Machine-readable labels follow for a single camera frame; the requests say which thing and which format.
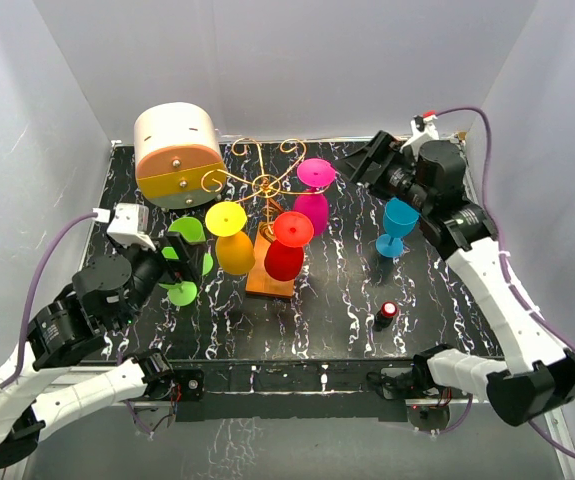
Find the orange wine glass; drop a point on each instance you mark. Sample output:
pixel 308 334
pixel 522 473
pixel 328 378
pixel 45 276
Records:
pixel 234 250

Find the small red-capped black bottle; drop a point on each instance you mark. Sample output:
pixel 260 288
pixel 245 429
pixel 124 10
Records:
pixel 385 316

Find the magenta wine glass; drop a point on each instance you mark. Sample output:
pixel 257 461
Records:
pixel 317 174

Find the green wine glass front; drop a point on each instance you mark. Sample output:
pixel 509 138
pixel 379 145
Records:
pixel 181 293

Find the blue wine glass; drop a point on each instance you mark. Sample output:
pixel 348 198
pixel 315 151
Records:
pixel 399 220

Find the green wine glass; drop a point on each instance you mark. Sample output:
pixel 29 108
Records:
pixel 192 230
pixel 181 293

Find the round cream drawer cabinet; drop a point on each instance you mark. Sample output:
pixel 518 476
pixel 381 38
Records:
pixel 178 161

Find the red wine glass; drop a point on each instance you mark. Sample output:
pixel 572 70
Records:
pixel 285 255

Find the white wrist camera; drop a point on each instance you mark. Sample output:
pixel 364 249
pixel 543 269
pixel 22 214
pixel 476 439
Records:
pixel 423 130
pixel 127 225

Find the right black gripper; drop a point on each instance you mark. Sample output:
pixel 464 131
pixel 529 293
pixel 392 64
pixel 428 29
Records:
pixel 384 151

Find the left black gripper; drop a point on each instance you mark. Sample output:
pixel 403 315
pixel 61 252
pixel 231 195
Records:
pixel 189 264

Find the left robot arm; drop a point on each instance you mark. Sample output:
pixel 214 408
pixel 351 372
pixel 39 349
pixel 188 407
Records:
pixel 105 295

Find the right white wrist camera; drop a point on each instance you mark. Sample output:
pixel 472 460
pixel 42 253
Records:
pixel 423 130

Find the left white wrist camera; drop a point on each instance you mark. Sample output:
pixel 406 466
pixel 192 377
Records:
pixel 127 225

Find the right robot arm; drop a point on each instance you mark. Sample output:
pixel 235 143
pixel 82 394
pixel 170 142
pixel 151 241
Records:
pixel 537 371

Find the black front mounting rail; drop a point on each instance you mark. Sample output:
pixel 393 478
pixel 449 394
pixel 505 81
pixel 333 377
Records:
pixel 301 389

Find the gold wire glass rack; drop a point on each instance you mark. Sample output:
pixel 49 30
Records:
pixel 266 186

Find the orange wooden rack base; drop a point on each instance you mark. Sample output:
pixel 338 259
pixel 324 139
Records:
pixel 258 281

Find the green wine glass rear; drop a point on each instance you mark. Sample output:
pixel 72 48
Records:
pixel 192 230

